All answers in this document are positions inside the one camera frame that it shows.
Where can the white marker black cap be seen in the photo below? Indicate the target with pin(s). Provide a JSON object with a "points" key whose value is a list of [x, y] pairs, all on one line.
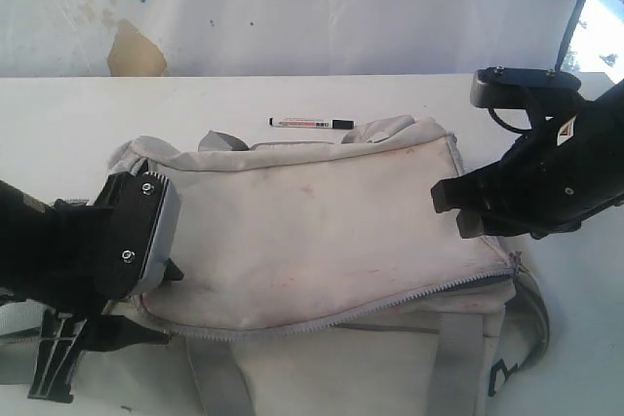
{"points": [[333, 124]]}

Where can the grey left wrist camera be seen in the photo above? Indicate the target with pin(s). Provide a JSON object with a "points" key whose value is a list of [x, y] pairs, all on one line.
{"points": [[138, 233]]}

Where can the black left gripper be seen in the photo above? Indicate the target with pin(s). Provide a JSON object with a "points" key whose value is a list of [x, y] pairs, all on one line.
{"points": [[74, 321]]}

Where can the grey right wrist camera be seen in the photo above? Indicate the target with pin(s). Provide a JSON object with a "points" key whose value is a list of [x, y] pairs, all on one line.
{"points": [[542, 93]]}

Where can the white grey duffel bag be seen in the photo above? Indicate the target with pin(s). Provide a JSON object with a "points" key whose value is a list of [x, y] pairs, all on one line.
{"points": [[318, 280]]}

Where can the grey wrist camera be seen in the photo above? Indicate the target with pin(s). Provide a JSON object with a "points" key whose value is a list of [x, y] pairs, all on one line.
{"points": [[138, 233], [542, 93]]}

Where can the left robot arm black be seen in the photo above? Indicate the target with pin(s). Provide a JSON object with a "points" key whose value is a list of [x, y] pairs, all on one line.
{"points": [[23, 221]]}

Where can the right robot arm black grey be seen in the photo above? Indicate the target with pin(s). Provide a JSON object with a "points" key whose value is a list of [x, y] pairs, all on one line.
{"points": [[602, 119]]}

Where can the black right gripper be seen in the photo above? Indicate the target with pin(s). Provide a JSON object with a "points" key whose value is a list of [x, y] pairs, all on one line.
{"points": [[537, 188]]}

